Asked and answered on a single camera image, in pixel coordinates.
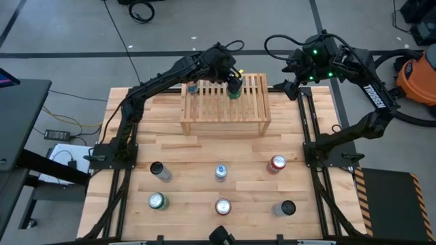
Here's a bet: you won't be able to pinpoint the black desk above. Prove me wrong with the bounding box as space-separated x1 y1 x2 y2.
0 78 90 239

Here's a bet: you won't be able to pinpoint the black power adapter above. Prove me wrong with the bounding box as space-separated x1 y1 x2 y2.
43 129 72 142

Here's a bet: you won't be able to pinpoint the white Celsius drink can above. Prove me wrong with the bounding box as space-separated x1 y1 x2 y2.
149 161 174 184
272 199 297 218

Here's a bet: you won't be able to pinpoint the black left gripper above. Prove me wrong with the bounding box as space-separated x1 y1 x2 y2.
206 47 244 93

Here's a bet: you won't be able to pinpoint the yellow floor cable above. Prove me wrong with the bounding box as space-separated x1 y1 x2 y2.
40 105 103 129

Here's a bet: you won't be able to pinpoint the laptop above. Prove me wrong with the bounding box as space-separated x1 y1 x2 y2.
0 67 20 88

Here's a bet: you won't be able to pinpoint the black equipment case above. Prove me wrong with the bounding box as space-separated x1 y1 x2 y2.
400 0 436 47

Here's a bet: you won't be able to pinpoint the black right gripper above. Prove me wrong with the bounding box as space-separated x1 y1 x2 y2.
272 50 313 101

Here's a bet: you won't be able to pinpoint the black aluminium table frame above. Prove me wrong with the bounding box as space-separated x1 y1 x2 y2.
81 86 367 245

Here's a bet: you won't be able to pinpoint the coiled black cable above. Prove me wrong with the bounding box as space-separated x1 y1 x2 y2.
127 0 156 25

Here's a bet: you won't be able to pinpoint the wooden slatted shelf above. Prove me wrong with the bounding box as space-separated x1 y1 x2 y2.
179 73 273 137

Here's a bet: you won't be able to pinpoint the orange shop vacuum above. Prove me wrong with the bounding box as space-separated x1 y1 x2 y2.
373 48 436 129
394 43 436 107

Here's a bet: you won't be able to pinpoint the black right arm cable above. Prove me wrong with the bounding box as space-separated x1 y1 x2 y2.
264 33 307 63

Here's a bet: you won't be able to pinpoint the red Fanta soda can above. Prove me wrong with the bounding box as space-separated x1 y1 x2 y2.
266 154 287 176
215 198 232 216

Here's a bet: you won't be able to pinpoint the black hazard-striped floor mat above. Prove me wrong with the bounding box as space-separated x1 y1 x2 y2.
354 166 436 243

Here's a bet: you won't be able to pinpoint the white paper sheets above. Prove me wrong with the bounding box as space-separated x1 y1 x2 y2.
38 142 95 185

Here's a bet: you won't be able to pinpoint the thin black floor cable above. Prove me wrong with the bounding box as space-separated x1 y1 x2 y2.
102 0 142 86

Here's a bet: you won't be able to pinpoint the green Sprite soda can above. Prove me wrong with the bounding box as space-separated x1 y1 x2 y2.
226 81 243 101
147 192 170 211

